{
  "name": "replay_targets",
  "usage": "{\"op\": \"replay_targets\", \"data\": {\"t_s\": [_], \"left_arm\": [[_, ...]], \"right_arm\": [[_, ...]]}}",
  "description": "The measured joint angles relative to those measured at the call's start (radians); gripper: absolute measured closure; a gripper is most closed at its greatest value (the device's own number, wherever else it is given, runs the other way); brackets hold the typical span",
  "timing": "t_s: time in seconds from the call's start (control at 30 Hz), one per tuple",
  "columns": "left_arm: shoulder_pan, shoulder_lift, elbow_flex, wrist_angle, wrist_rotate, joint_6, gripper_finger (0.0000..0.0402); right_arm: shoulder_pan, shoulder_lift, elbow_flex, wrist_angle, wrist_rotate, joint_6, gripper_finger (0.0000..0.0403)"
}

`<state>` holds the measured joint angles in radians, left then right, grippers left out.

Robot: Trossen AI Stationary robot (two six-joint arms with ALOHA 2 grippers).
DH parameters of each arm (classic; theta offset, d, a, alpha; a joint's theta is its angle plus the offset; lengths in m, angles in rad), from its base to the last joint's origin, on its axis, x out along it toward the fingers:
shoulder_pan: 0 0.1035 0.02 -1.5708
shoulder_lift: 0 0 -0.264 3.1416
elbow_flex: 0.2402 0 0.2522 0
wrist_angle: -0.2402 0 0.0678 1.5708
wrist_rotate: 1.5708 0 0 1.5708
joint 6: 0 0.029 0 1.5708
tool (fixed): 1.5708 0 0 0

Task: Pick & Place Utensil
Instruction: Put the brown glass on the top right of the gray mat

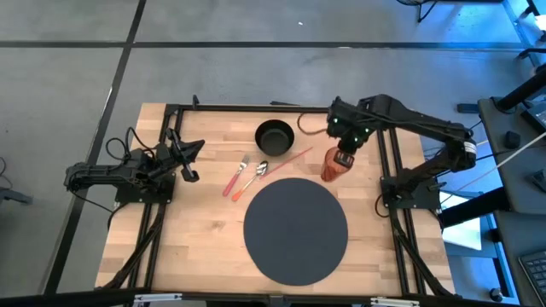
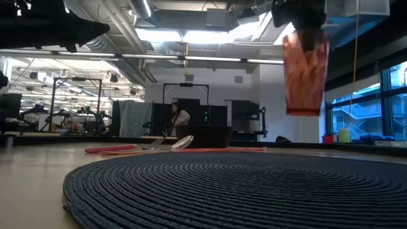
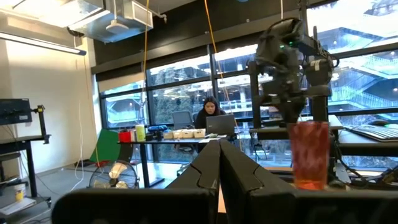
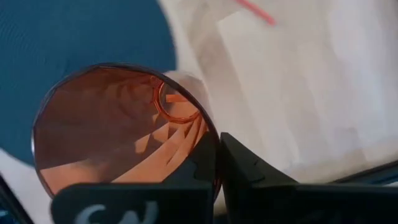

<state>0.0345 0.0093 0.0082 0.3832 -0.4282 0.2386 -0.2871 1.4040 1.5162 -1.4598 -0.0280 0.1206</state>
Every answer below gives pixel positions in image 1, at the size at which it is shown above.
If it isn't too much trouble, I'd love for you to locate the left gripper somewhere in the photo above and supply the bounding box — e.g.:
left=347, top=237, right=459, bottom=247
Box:
left=156, top=127, right=206, bottom=183

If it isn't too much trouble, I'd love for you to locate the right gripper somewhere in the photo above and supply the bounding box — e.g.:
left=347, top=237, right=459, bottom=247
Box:
left=326, top=96, right=373, bottom=168

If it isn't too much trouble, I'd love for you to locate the orange transparent cup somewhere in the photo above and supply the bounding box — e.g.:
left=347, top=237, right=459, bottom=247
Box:
left=320, top=146, right=356, bottom=183

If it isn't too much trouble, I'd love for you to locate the thin red chopstick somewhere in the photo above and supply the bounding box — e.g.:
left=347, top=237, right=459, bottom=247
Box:
left=263, top=147, right=314, bottom=178

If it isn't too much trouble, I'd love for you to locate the black bowl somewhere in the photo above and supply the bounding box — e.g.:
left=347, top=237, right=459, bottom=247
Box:
left=254, top=119, right=296, bottom=157

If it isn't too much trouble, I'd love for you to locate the orange-handled metal spoon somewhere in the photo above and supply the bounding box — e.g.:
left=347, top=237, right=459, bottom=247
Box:
left=231, top=159, right=270, bottom=202

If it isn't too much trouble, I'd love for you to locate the round dark grey placemat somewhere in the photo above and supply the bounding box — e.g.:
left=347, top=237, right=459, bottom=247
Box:
left=242, top=177, right=349, bottom=287

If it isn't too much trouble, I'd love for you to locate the black desk beam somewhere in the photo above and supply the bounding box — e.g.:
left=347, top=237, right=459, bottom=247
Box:
left=438, top=186, right=512, bottom=229

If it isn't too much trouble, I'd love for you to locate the white sheet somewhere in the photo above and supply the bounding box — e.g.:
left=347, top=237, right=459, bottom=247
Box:
left=440, top=190, right=484, bottom=252

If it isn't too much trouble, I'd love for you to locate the grey desk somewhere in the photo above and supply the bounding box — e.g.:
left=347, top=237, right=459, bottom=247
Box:
left=493, top=209, right=546, bottom=307
left=477, top=96, right=546, bottom=215

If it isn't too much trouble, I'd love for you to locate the black computer mouse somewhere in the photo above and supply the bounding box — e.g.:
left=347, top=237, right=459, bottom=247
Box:
left=504, top=130, right=522, bottom=150

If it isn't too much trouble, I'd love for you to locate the grey chair leg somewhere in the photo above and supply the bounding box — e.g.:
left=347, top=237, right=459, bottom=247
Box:
left=0, top=186, right=34, bottom=206

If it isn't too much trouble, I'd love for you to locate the black monitor pole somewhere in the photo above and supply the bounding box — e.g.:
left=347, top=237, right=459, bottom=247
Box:
left=496, top=67, right=546, bottom=113

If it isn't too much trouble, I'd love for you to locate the small black desk device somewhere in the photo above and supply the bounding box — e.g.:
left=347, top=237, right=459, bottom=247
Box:
left=530, top=168, right=546, bottom=194

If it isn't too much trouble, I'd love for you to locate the dark laptop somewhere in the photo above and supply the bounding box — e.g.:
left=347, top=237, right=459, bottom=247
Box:
left=520, top=98, right=546, bottom=134

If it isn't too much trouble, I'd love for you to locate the black office chair base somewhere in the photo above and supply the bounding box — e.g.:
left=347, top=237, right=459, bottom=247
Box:
left=509, top=0, right=546, bottom=65

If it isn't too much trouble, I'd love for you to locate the black keyboard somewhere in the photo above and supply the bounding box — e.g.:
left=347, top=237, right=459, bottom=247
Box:
left=518, top=249, right=546, bottom=296

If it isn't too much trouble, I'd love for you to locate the thin right arm cable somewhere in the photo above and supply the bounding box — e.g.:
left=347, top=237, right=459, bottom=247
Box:
left=296, top=112, right=330, bottom=136

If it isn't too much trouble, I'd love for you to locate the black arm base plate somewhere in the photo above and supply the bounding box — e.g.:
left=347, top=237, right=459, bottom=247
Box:
left=113, top=169, right=177, bottom=205
left=380, top=175, right=443, bottom=211

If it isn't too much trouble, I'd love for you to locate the black aluminium table frame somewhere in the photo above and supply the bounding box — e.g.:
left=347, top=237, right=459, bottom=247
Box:
left=94, top=94, right=460, bottom=307

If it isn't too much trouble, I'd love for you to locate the silver aluminium bracket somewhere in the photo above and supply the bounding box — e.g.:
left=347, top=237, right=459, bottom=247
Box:
left=369, top=296, right=421, bottom=307
left=132, top=292, right=183, bottom=304

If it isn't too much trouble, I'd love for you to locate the white cable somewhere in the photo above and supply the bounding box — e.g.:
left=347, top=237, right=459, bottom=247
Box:
left=488, top=130, right=546, bottom=172

